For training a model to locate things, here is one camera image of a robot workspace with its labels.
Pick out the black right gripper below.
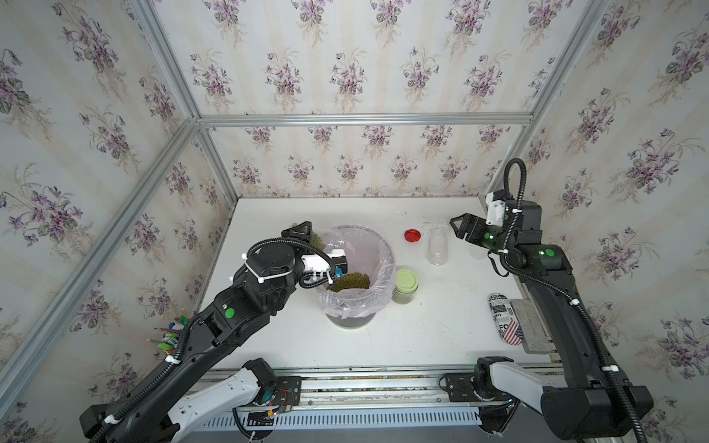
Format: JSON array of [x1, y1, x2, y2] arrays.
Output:
[[453, 212, 520, 258]]

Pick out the clear plastic jar of beans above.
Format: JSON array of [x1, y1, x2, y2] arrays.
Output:
[[427, 227, 449, 266]]

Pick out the red jar lid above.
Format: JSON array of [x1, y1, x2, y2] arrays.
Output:
[[404, 229, 422, 243]]

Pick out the clear jar with beans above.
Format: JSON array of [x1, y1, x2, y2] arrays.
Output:
[[309, 232, 325, 251]]

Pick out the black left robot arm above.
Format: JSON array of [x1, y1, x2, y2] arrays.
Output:
[[79, 221, 348, 442]]

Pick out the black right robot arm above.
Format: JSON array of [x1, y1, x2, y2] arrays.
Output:
[[450, 158, 654, 442]]

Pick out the mesh bin with pink bag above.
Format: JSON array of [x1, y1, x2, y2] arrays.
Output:
[[313, 224, 396, 330]]

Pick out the printed can with flag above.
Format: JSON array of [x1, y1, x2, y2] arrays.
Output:
[[487, 293, 524, 346]]

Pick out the coloured pens in cup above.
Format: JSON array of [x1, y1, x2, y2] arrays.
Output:
[[145, 309, 191, 356]]

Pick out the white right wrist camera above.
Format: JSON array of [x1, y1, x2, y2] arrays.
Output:
[[485, 190, 508, 227]]

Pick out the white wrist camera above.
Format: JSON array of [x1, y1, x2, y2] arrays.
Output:
[[485, 190, 508, 227], [300, 248, 348, 287]]

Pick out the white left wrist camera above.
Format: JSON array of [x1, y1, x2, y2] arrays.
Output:
[[300, 248, 348, 287]]

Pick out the aluminium mounting rail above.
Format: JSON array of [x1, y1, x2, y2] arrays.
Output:
[[275, 362, 569, 413]]

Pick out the white vented cable duct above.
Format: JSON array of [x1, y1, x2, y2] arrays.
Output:
[[193, 406, 483, 432]]

